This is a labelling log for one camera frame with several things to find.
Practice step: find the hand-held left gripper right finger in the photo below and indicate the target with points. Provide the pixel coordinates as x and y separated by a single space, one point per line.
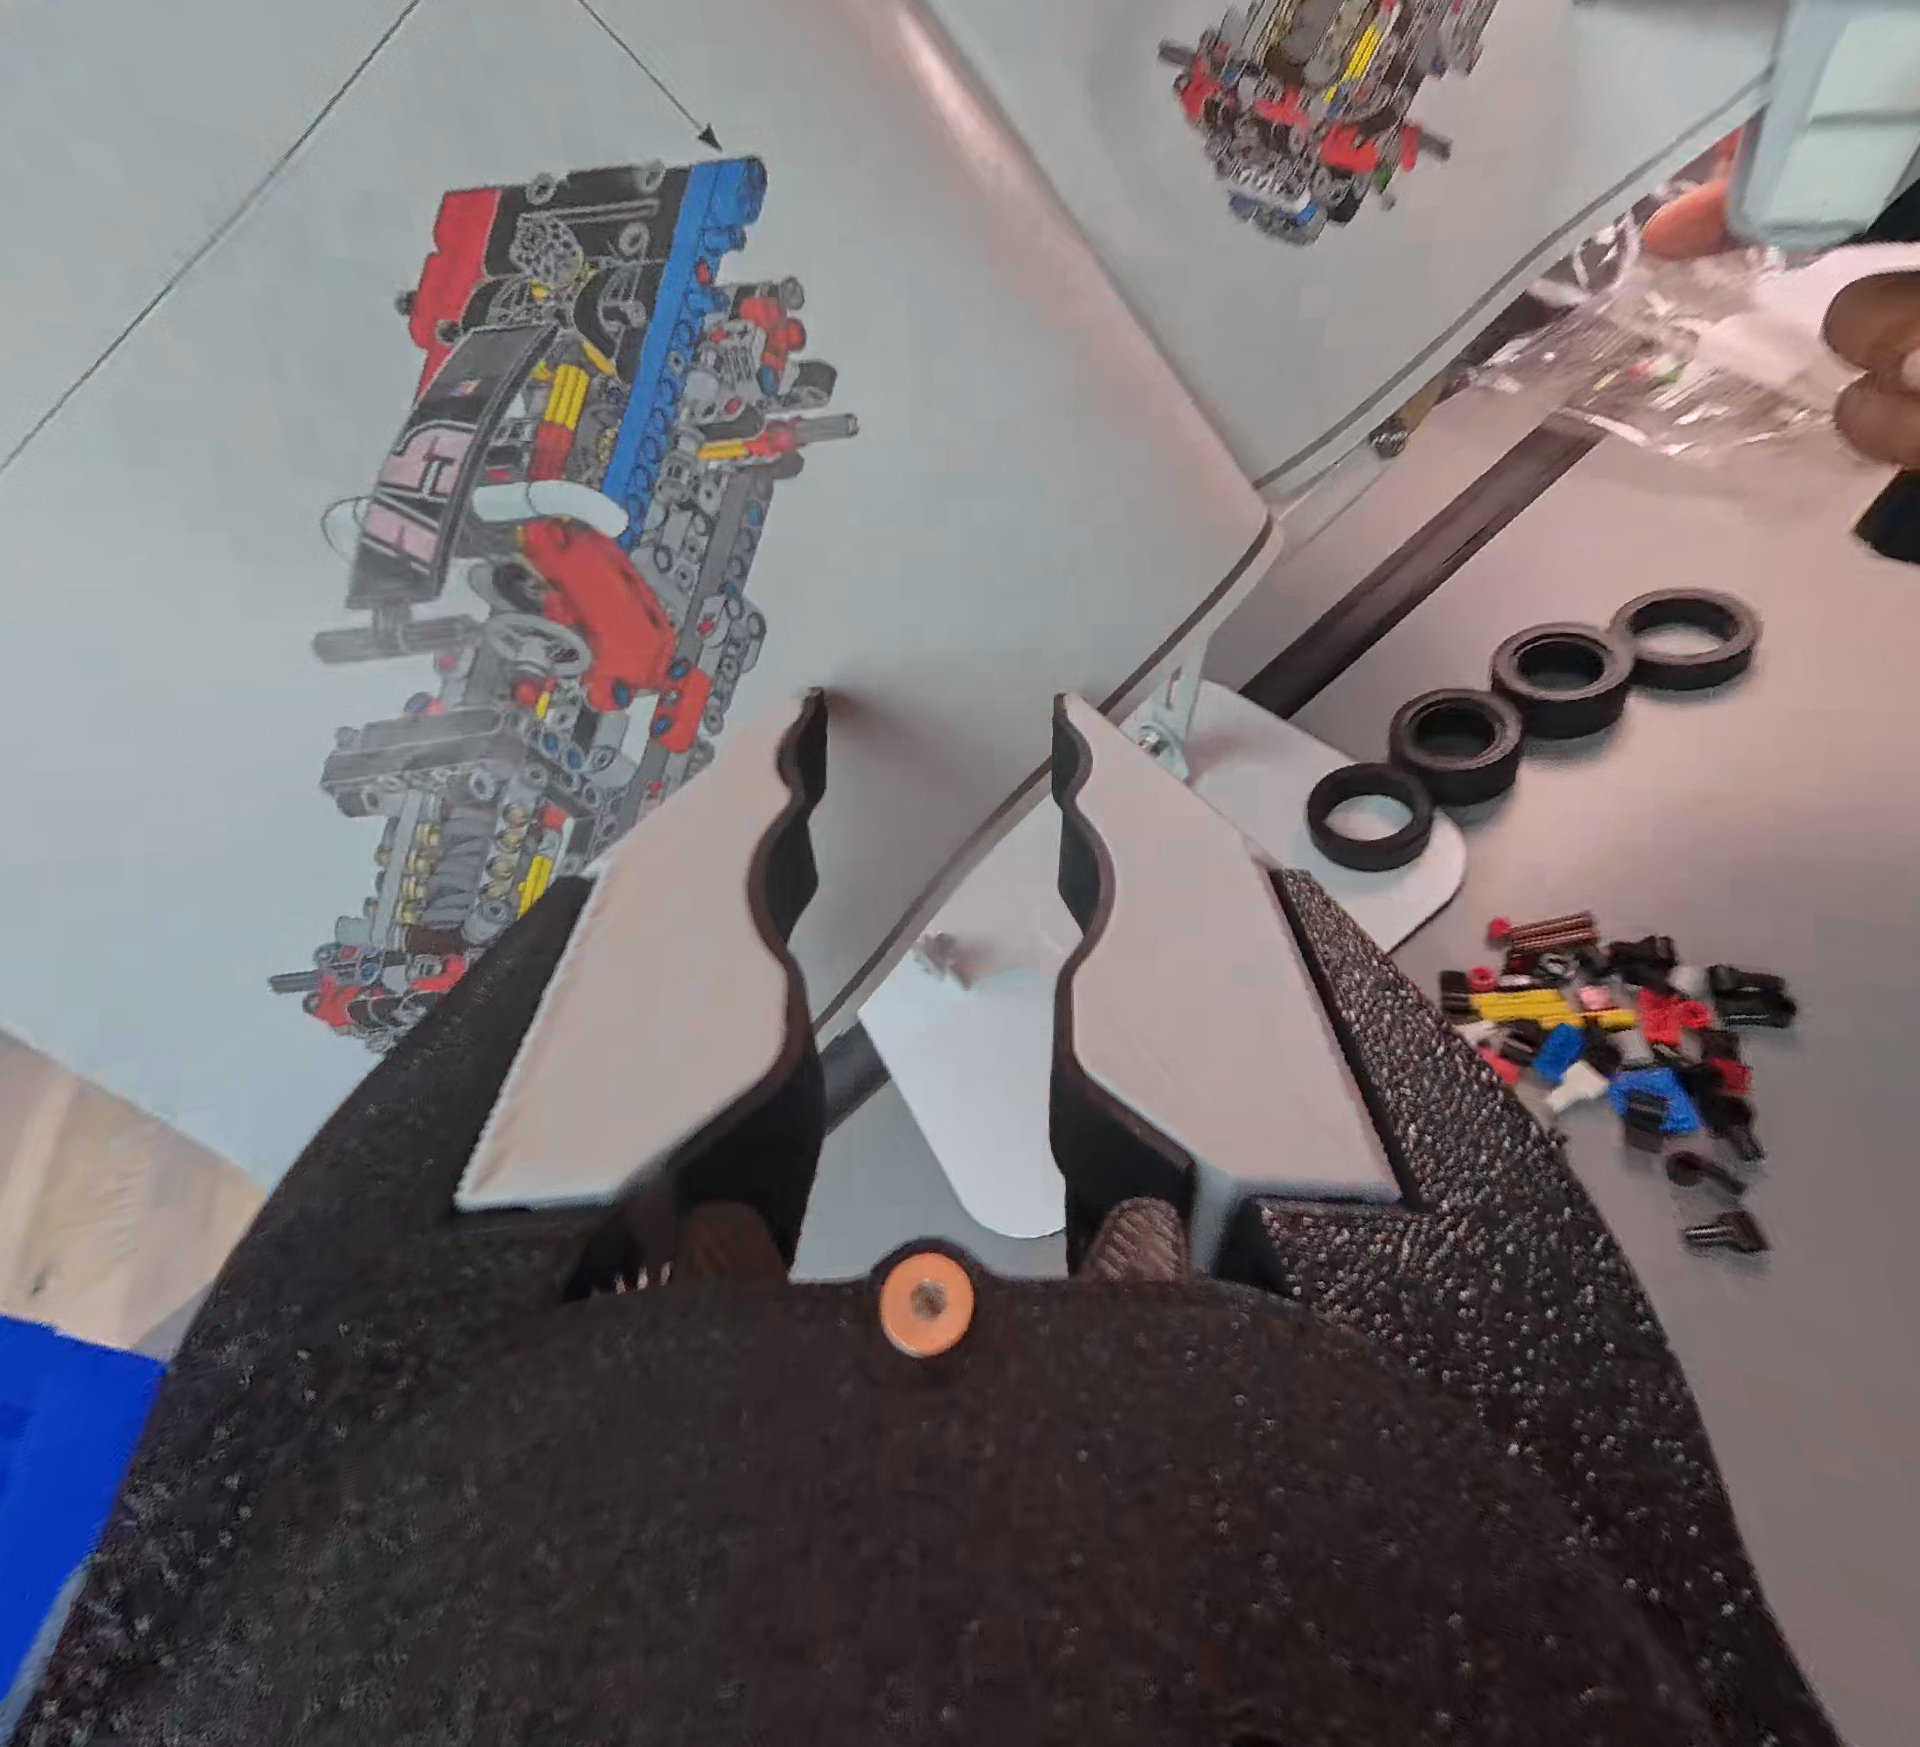
1214 1028

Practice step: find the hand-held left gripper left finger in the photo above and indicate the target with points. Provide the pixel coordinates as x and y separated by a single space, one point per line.
644 1028

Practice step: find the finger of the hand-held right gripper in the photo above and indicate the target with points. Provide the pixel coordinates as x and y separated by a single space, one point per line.
1844 111

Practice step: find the clear plastic bag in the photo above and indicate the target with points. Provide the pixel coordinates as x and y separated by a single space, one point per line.
1693 381

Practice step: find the toy building instruction booklet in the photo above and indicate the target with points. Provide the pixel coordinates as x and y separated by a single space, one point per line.
976 277

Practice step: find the grey desk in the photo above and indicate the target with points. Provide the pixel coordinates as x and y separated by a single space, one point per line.
1724 805

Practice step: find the person's right hand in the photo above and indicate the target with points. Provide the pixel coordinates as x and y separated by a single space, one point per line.
1887 338

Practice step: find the black rubber toy tyre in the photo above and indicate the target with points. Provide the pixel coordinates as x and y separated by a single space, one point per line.
1448 786
1551 725
1366 862
1688 677

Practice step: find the pile of mixed toy bricks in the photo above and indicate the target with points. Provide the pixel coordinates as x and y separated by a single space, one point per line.
1651 1013

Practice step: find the blue plastic bin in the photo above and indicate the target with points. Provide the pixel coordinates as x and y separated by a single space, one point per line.
60 1447

